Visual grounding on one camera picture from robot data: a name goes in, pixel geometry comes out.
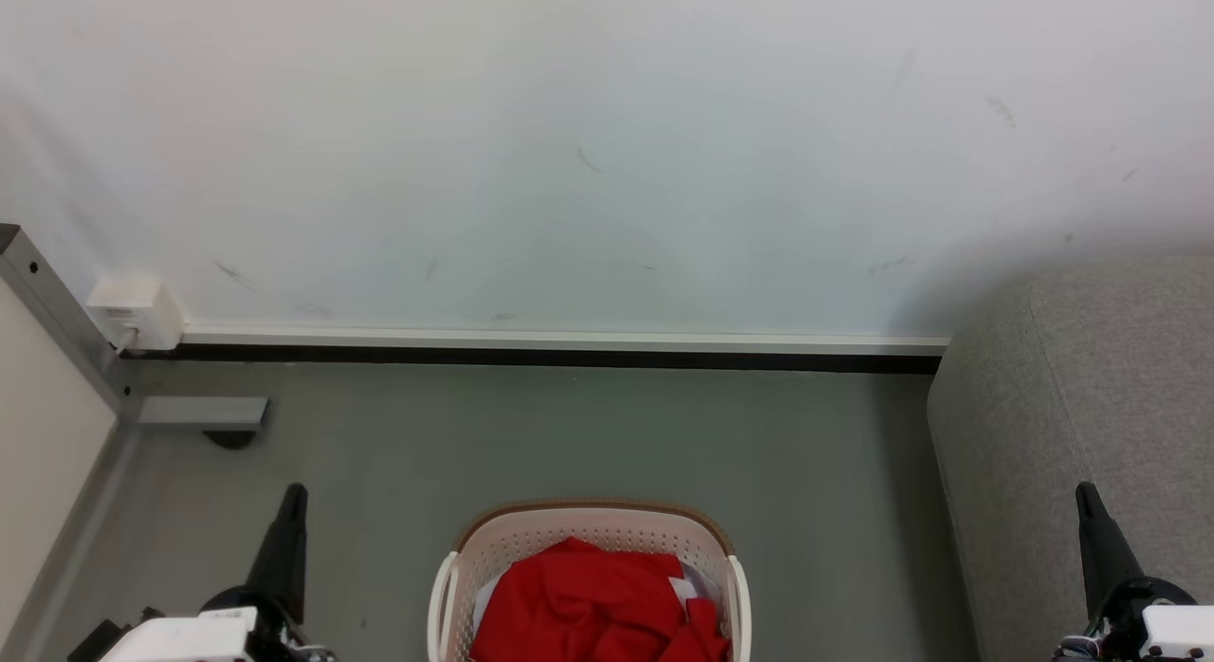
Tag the red shirt with white sleeves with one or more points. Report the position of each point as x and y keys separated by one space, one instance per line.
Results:
x=588 y=605

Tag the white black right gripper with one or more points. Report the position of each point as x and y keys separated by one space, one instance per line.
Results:
x=1176 y=632

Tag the white wall socket box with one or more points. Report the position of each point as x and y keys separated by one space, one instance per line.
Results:
x=137 y=311

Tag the beige panel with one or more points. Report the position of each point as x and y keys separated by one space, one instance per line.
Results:
x=43 y=434

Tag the white and black baseboard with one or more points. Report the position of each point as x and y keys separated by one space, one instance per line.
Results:
x=569 y=347

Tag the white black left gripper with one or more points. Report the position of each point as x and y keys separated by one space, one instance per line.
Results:
x=190 y=635

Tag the grey fabric sofa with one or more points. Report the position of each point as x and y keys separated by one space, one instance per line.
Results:
x=1091 y=434

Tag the black frame foot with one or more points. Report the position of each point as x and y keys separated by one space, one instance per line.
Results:
x=230 y=439

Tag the white plastic laundry basket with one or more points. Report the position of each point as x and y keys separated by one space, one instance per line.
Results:
x=588 y=524

